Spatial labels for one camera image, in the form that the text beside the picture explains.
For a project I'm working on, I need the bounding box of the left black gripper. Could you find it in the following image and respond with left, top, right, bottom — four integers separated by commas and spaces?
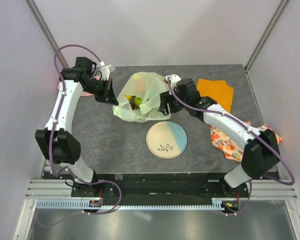
83, 77, 119, 106

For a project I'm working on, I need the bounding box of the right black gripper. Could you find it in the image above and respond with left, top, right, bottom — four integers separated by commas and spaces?
158, 87, 190, 116

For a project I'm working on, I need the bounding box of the green fake apple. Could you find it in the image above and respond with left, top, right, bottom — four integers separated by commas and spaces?
133, 96, 143, 108

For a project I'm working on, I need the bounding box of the light green plastic bag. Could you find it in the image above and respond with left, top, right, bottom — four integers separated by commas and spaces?
112, 72, 171, 123

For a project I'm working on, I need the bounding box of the fake orange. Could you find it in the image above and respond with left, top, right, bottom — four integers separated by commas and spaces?
137, 84, 146, 94

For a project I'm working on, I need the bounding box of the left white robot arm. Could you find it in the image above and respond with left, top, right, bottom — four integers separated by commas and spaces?
35, 57, 119, 197

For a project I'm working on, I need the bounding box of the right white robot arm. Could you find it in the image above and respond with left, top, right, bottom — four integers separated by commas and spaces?
159, 74, 280, 197

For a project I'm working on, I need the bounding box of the dark red fake fruit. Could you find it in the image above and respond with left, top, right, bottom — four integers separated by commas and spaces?
130, 102, 136, 110

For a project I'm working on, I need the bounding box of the pink cloth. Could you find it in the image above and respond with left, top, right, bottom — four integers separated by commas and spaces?
57, 76, 101, 97

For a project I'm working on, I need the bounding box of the cream and blue plate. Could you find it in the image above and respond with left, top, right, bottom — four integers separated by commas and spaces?
146, 121, 188, 159

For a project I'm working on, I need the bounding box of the orange folded cloth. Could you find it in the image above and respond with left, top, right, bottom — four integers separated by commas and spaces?
196, 78, 235, 113

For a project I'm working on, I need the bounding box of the floral patterned cloth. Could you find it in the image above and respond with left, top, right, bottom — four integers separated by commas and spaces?
209, 121, 283, 163

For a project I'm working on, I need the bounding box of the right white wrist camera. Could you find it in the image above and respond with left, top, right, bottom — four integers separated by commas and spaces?
164, 74, 181, 89

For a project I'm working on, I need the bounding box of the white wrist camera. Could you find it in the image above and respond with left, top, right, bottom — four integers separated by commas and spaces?
164, 74, 181, 89
98, 61, 116, 81

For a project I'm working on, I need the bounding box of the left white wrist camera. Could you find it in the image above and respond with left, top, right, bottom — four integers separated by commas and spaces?
98, 61, 116, 81

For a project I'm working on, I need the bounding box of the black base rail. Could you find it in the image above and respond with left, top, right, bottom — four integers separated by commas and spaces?
65, 172, 249, 202

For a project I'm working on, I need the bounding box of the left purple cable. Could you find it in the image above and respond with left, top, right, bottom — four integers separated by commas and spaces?
34, 44, 123, 227

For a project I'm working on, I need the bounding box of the purple cable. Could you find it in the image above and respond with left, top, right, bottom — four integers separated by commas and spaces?
34, 44, 123, 227
166, 77, 296, 218

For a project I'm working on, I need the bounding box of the white slotted cable duct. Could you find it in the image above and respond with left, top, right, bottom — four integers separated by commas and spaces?
36, 199, 240, 211

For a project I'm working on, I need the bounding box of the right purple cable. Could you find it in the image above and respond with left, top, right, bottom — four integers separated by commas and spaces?
166, 77, 296, 218

